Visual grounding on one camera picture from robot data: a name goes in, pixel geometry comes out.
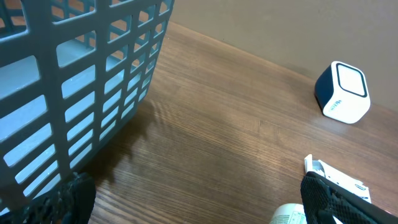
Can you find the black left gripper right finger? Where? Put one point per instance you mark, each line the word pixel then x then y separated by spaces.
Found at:
pixel 326 201

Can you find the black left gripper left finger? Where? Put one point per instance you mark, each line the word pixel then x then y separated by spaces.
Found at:
pixel 72 203

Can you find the green lid jar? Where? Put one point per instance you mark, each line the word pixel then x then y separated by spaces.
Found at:
pixel 289 213

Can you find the white barcode scanner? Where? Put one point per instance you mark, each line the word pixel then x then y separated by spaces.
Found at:
pixel 342 93

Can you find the grey plastic lattice basket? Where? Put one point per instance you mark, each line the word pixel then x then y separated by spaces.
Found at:
pixel 72 74

